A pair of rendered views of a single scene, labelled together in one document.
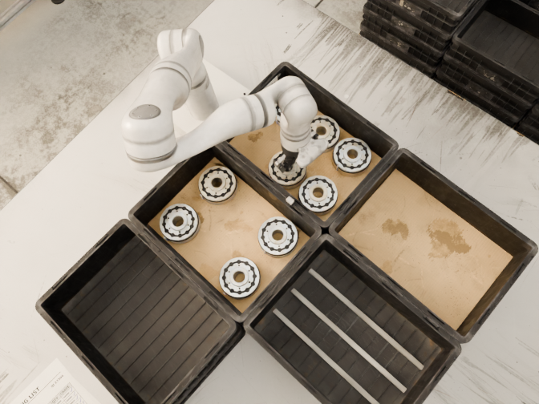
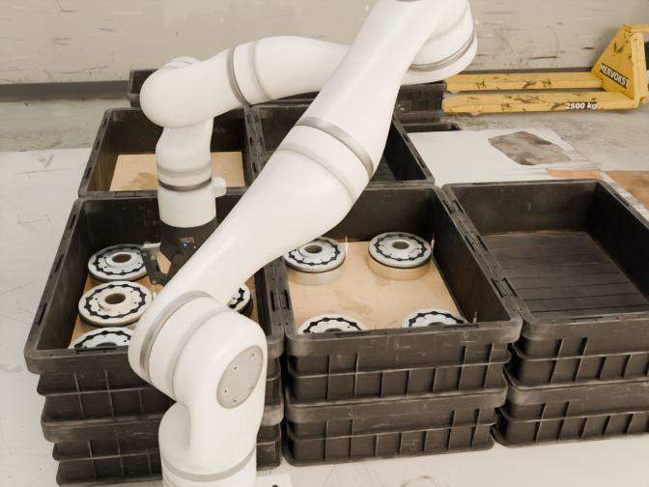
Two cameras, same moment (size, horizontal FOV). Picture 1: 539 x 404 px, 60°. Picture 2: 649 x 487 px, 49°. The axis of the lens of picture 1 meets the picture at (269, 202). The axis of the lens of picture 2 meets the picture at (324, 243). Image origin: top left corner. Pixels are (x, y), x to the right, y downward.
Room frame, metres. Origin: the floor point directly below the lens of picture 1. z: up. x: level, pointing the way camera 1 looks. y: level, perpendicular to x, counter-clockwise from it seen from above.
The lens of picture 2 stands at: (1.15, 0.47, 1.46)
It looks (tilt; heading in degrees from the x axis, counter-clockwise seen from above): 31 degrees down; 209
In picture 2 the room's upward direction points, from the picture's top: 2 degrees clockwise
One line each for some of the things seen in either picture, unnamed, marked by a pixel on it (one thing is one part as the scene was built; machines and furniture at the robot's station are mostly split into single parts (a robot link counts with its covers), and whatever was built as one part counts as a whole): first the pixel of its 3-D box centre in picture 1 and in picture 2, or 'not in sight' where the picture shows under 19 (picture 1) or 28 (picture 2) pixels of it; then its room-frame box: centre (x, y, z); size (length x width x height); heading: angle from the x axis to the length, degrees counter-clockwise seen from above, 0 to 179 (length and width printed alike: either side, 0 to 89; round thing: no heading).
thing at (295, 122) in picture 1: (297, 114); (183, 121); (0.50, -0.09, 1.12); 0.09 x 0.07 x 0.15; 17
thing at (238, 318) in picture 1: (223, 224); (376, 254); (0.35, 0.12, 0.92); 0.40 x 0.30 x 0.02; 38
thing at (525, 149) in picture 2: not in sight; (527, 146); (-0.70, 0.09, 0.71); 0.22 x 0.19 x 0.01; 41
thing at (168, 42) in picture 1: (182, 58); (206, 387); (0.78, 0.15, 1.01); 0.09 x 0.09 x 0.17; 83
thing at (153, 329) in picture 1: (142, 317); (563, 273); (0.16, 0.36, 0.87); 0.40 x 0.30 x 0.11; 38
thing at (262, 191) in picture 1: (226, 229); (373, 283); (0.35, 0.12, 0.87); 0.40 x 0.30 x 0.11; 38
